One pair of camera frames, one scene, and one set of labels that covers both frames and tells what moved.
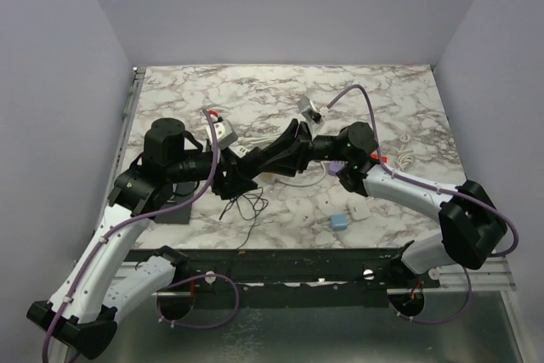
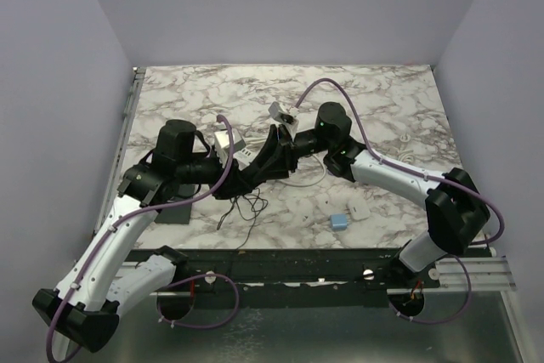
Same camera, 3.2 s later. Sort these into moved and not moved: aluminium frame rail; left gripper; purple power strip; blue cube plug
Moved: purple power strip
Not moved: aluminium frame rail; blue cube plug; left gripper
